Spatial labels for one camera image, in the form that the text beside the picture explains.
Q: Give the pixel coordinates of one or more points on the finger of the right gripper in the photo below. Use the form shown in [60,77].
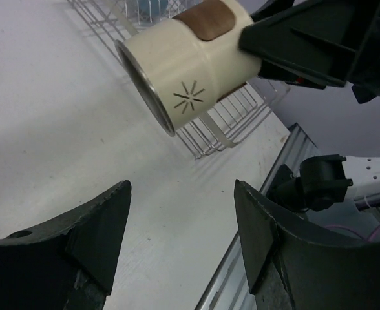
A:
[320,41]

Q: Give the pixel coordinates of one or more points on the light blue plastic cup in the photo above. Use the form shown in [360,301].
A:
[153,8]

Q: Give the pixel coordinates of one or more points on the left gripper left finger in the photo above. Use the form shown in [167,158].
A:
[69,261]

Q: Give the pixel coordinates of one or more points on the aluminium mounting rail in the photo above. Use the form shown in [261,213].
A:
[242,281]

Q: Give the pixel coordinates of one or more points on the wire dish rack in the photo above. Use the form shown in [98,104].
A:
[222,127]

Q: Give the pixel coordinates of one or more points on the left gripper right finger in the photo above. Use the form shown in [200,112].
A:
[319,268]

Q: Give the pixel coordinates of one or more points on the cream tumbler brown band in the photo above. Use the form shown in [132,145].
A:
[184,65]

